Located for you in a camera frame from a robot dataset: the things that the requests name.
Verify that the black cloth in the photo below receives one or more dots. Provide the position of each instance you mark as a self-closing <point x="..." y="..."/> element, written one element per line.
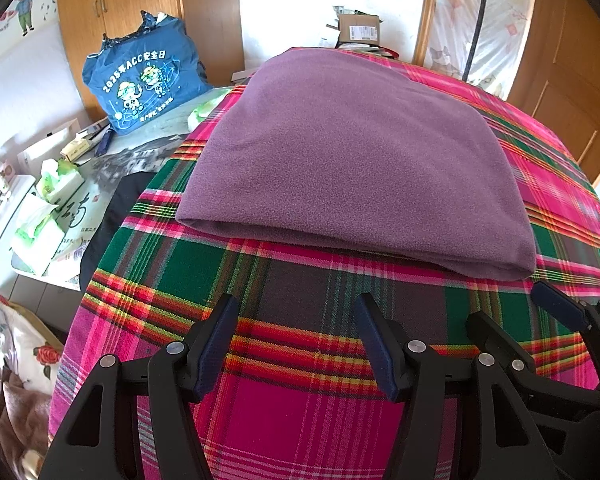
<point x="115" y="230"/>

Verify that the pink green plaid blanket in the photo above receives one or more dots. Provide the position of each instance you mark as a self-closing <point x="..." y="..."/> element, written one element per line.
<point x="290" y="410"/>

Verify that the brown plush cover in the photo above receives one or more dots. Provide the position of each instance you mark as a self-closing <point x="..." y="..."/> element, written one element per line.
<point x="25" y="425"/>

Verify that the white carton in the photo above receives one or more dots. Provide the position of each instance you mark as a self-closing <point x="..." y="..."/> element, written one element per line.
<point x="45" y="142"/>

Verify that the grey ink print table mat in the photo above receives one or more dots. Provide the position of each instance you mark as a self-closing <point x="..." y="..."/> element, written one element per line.
<point x="130" y="155"/>

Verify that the white floral pillow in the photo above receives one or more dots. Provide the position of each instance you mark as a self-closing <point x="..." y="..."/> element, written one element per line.
<point x="35" y="345"/>

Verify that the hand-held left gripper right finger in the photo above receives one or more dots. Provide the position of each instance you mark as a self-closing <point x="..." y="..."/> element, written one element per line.
<point x="375" y="355"/>

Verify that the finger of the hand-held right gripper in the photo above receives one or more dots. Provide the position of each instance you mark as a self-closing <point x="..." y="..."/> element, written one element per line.
<point x="490" y="332"/>
<point x="560" y="307"/>

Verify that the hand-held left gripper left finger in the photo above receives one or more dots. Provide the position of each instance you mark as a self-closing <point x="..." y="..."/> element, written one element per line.
<point x="215" y="355"/>

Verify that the green tissue pack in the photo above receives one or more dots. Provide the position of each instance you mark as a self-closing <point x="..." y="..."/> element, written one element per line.
<point x="37" y="235"/>
<point x="60" y="180"/>

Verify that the purple fleece garment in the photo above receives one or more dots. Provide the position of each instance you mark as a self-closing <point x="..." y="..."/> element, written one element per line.
<point x="355" y="160"/>

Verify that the cardboard box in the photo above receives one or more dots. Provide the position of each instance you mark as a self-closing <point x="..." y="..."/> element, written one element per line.
<point x="360" y="30"/>

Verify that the blue printed bag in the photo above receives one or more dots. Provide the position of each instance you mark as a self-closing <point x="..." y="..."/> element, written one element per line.
<point x="140" y="80"/>

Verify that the wooden door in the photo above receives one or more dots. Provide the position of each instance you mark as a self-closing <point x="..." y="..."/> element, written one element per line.
<point x="565" y="60"/>

